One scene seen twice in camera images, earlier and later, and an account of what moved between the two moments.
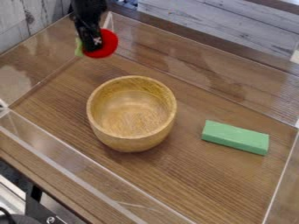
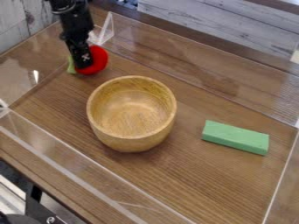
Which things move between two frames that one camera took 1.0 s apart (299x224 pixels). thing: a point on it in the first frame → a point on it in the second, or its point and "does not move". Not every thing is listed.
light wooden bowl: (131, 110) does not move
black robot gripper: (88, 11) → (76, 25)
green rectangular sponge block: (236, 136) does not move
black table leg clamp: (36, 209) does not move
